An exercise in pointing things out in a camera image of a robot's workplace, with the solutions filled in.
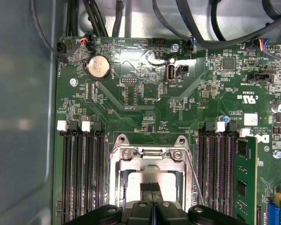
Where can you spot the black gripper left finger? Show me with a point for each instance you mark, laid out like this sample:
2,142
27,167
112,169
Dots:
140,213

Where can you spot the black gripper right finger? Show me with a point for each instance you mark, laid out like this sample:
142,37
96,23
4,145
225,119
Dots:
168,214

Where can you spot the silver CPU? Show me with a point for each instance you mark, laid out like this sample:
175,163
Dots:
168,187

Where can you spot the thin metal locking lever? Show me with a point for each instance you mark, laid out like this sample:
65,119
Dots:
195,179

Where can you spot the metal socket cover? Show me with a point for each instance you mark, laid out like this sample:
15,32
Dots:
173,167

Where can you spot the CPU socket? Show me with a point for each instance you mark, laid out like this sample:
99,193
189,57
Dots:
113,175

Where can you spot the black RAM slot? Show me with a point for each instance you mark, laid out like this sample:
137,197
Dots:
226,175
202,175
64,175
213,175
100,175
76,175
87,175

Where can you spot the green RAM stick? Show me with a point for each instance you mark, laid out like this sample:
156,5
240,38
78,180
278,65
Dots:
246,168

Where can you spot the green motherboard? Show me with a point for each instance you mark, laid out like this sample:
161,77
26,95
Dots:
154,112

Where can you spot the blue expansion slot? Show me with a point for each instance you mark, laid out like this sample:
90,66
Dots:
271,211

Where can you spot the internal USB port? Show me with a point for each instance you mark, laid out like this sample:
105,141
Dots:
171,72

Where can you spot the silver coin cell battery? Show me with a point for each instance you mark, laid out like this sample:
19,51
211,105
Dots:
98,67

